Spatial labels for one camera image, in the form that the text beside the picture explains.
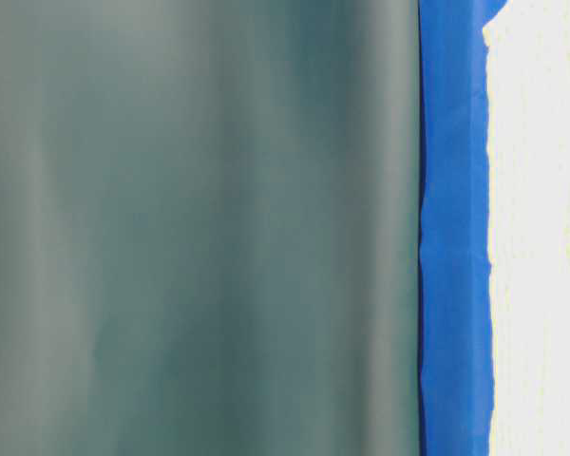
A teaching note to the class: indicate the grey-green blurred panel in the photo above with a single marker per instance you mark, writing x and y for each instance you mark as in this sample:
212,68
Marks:
209,227

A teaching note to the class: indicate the blue tablecloth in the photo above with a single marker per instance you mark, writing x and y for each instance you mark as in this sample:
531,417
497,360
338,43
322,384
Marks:
456,368

